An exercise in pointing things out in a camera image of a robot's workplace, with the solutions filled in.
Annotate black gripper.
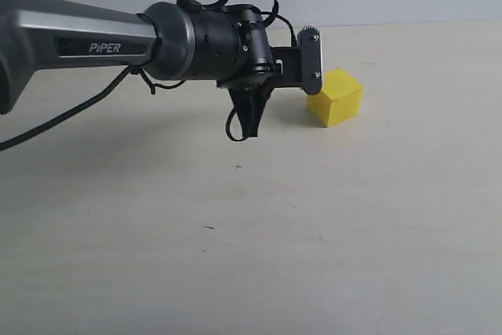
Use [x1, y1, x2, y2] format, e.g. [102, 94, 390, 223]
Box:
[216, 46, 304, 138]

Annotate yellow cube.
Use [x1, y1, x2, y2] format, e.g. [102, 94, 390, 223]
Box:
[307, 68, 364, 128]

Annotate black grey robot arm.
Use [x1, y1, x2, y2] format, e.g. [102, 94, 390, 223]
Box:
[1, 0, 322, 139]

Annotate black cable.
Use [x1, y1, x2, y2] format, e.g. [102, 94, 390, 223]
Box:
[0, 0, 297, 151]

